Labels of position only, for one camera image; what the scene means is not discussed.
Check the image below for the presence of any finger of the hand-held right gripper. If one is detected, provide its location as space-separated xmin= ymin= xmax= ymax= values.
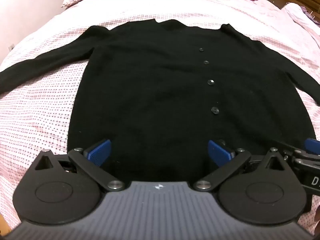
xmin=274 ymin=137 xmax=320 ymax=157
xmin=284 ymin=150 xmax=320 ymax=167

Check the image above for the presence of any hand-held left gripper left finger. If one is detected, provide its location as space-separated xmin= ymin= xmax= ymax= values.
xmin=34 ymin=139 xmax=125 ymax=190

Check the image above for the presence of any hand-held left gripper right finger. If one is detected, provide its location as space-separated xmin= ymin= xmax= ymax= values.
xmin=194 ymin=139 xmax=288 ymax=190

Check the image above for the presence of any black buttoned cardigan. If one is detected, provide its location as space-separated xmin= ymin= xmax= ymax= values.
xmin=0 ymin=19 xmax=320 ymax=180

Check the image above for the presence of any pink checked bed cover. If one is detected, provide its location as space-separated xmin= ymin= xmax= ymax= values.
xmin=0 ymin=0 xmax=320 ymax=233

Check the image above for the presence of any white pillow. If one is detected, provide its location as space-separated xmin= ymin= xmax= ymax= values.
xmin=284 ymin=2 xmax=320 ymax=32

